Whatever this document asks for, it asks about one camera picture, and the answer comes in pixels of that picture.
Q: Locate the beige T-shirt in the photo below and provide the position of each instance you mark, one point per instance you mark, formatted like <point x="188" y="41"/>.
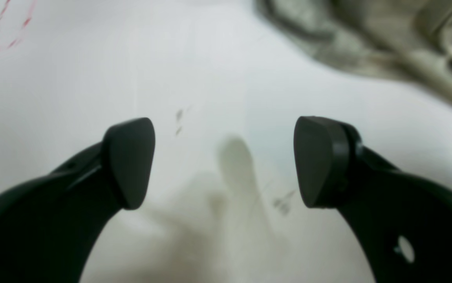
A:
<point x="403" y="40"/>

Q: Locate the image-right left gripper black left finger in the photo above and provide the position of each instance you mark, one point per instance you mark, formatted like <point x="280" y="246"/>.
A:
<point x="49" y="225"/>

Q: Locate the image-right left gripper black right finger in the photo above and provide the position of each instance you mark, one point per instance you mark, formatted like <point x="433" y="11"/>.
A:
<point x="403" y="222"/>

